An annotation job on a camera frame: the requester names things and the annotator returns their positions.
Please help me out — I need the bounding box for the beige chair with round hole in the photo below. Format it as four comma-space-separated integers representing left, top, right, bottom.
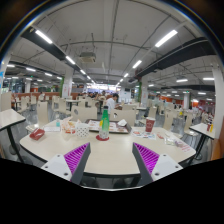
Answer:
70, 105, 98, 123
109, 109, 137, 127

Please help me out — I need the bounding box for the orange wooden chair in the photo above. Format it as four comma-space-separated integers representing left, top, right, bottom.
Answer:
211, 138, 224, 161

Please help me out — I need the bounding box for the printed paper tray liner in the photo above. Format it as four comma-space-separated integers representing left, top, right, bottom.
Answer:
88, 119, 129, 133

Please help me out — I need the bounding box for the clear plastic bag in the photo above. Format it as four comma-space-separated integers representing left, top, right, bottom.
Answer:
164, 134, 179, 147

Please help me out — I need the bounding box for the flat round red coaster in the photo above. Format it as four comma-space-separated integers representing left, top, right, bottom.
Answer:
95, 134, 110, 142

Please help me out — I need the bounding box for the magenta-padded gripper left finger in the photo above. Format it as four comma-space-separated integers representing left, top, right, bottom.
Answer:
41, 142, 92, 186

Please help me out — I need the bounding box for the small red box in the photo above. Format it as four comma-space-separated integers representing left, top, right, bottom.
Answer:
29, 128, 46, 141

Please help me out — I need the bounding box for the group of beige chairs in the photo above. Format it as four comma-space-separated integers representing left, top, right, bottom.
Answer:
0, 91, 214, 134

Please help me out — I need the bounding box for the red white paper slip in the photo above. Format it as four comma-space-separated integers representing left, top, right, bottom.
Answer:
175, 139, 191, 153

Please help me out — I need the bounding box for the red paper cup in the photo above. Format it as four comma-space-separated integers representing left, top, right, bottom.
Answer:
144, 116, 157, 134

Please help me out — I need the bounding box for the group of ceiling lights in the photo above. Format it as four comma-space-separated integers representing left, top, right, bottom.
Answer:
6, 29, 216, 98

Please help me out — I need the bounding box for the dark brown food tray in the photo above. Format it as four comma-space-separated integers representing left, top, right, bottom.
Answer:
84, 118, 133, 135

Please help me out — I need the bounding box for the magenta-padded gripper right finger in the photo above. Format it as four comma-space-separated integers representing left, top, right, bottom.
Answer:
131, 142, 184, 187

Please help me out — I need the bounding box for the white printed card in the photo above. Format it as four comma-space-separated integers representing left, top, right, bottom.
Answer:
43, 125, 62, 133

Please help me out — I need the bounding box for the white table with black leg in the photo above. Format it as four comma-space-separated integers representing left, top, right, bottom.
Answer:
189, 122, 216, 161
0, 108, 27, 164

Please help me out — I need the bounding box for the colourful sticker sheet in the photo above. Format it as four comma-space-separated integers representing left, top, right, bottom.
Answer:
130, 129, 156, 139

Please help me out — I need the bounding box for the person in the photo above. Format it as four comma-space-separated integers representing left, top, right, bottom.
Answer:
105, 93, 120, 116

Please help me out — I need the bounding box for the ceiling air conditioner unit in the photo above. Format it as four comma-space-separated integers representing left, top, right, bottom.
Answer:
79, 51, 97, 64

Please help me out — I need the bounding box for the paper wrapper with fried food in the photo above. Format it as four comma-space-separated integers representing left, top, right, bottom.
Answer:
60, 119, 78, 135

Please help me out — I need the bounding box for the green drink bottle black cap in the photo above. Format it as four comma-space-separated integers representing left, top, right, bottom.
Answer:
98, 105, 110, 140

